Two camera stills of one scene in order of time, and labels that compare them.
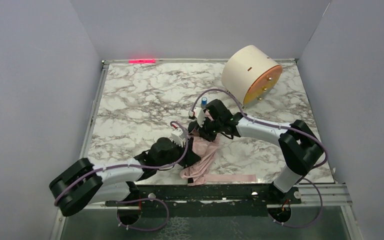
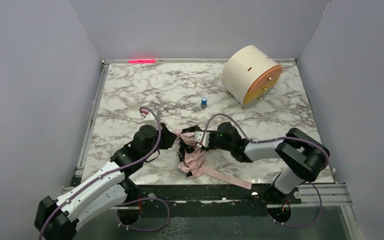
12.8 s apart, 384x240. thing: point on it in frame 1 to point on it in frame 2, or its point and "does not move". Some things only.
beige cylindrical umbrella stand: [249, 74] does not move
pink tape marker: [142, 61] does not move
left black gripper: [192, 154] to [167, 138]
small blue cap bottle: [204, 102] does not move
